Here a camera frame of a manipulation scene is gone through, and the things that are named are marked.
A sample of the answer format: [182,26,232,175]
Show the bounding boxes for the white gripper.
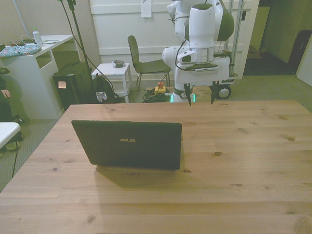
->
[175,56,232,107]

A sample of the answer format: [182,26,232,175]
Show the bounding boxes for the black Asus laptop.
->
[71,119,183,171]

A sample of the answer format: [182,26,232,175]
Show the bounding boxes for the yellow emergency stop button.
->
[155,82,167,96]

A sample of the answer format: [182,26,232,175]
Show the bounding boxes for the dark olive chair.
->
[127,35,172,90]

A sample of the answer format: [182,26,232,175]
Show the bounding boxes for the small white side table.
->
[90,62,133,103]

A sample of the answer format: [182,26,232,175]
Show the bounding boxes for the black backpack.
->
[92,72,120,104]

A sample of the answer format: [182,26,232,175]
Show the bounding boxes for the white paper sheet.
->
[140,0,153,19]

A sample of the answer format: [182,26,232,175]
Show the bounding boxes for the black computer tower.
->
[52,63,94,111]

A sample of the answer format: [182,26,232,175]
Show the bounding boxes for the clear plastic water bottle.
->
[32,27,44,48]

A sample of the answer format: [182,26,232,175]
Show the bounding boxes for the white desk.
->
[0,34,81,120]

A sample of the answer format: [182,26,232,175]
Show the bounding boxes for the floral patterned cloth pouch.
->
[0,43,41,59]

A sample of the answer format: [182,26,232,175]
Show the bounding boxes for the seated person in black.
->
[0,67,25,158]

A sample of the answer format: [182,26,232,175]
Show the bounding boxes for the white rounded table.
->
[0,121,21,150]

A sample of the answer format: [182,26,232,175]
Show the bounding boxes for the coiled green cable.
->
[142,88,174,103]

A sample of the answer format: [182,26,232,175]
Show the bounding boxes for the aluminium frame pole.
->
[224,0,245,77]

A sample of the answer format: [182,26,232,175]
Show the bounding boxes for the black camera stand pole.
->
[58,0,96,98]

